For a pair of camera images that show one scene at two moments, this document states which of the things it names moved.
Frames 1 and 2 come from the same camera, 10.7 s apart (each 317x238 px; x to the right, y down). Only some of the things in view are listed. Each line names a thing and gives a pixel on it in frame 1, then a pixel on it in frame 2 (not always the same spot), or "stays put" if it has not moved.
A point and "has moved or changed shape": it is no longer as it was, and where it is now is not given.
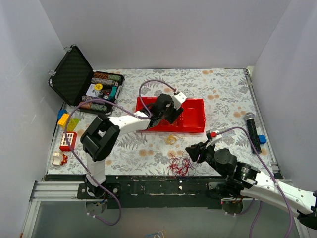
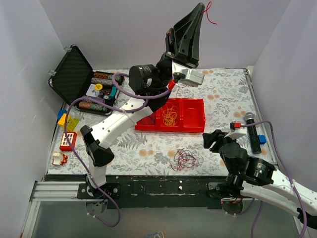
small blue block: (262, 139) stays put
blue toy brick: (61, 113) stays put
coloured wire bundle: (180, 166) has moved or changed shape
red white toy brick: (72, 137) stays put
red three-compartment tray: (192, 118) stays put
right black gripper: (201, 151) to (215, 141)
